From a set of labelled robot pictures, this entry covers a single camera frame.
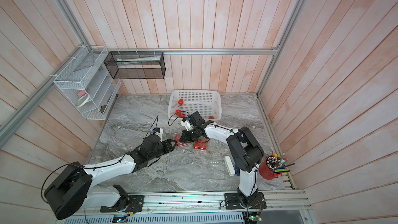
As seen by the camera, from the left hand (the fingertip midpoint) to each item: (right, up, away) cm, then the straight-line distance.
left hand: (175, 145), depth 86 cm
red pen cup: (+46, -6, -17) cm, 49 cm away
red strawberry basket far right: (+22, +15, +17) cm, 32 cm away
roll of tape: (-49, +25, -5) cm, 55 cm away
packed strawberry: (+16, -1, +3) cm, 16 cm away
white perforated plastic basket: (+21, +25, +28) cm, 44 cm away
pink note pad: (-50, +29, -4) cm, 58 cm away
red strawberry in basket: (0, +19, +18) cm, 26 cm away
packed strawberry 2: (+3, 0, +4) cm, 5 cm away
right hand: (+3, +2, +4) cm, 5 cm away
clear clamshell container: (+2, +5, +10) cm, 11 cm away
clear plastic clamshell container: (+12, 0, +4) cm, 13 cm away
